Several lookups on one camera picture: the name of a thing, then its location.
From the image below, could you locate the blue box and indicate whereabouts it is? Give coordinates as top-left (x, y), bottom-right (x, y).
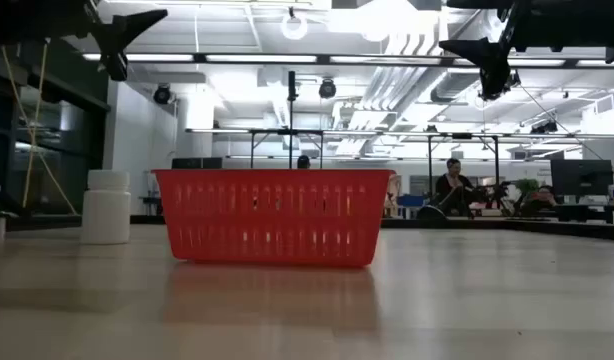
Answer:
top-left (396, 194), bottom-right (426, 220)

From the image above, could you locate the black tripod stand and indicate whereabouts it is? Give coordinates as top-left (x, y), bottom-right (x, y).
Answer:
top-left (285, 69), bottom-right (299, 170)

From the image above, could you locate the black metal rig frame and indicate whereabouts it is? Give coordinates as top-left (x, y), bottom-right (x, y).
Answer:
top-left (425, 132), bottom-right (502, 214)
top-left (247, 128), bottom-right (326, 171)

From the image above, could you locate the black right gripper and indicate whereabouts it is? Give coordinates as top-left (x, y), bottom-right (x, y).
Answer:
top-left (439, 0), bottom-right (526, 101)

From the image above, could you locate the white pill bottle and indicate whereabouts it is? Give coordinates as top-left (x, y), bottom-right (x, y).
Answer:
top-left (80, 169), bottom-right (132, 246)

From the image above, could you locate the green office plant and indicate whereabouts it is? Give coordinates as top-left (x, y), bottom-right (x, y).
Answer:
top-left (514, 178), bottom-right (541, 197)

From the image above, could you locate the white ring lamp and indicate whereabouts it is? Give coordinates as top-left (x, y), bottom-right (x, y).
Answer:
top-left (280, 12), bottom-right (309, 42)

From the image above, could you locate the black computer monitor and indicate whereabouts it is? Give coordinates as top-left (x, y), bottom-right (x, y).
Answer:
top-left (171, 157), bottom-right (224, 170)
top-left (550, 158), bottom-right (614, 198)

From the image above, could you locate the red plastic basket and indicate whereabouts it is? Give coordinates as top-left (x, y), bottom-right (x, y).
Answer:
top-left (151, 168), bottom-right (397, 268)

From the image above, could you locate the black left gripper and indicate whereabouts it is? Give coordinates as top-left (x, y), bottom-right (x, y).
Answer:
top-left (76, 0), bottom-right (169, 82)

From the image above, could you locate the yellow cable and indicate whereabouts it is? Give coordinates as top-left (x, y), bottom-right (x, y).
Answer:
top-left (22, 42), bottom-right (49, 209)
top-left (0, 44), bottom-right (78, 216)

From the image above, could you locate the black overhead light bar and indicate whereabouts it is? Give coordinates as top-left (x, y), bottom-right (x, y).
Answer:
top-left (81, 51), bottom-right (614, 69)

